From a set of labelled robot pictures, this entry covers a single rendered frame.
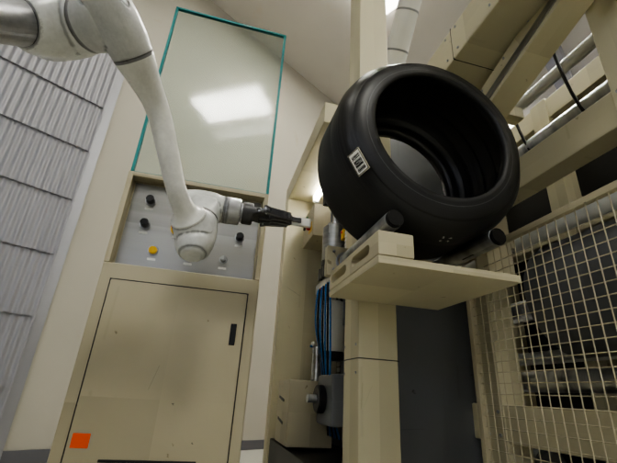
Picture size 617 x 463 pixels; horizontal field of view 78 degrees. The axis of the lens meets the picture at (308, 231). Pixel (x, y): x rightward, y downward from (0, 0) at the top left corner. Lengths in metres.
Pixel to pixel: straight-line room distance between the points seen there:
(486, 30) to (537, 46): 0.16
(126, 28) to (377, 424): 1.19
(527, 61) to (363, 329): 1.00
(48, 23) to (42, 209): 2.42
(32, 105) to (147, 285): 2.52
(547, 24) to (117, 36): 1.20
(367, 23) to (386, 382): 1.47
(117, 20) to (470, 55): 1.12
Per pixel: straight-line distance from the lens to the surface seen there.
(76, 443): 1.45
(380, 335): 1.22
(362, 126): 0.99
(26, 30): 1.12
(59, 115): 3.77
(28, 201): 3.43
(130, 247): 1.56
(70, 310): 3.39
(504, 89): 1.54
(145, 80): 1.11
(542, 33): 1.49
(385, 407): 1.21
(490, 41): 1.56
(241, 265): 1.52
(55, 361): 3.36
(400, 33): 2.33
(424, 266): 0.90
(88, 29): 1.11
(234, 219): 1.25
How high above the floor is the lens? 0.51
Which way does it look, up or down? 23 degrees up
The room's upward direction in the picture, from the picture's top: 4 degrees clockwise
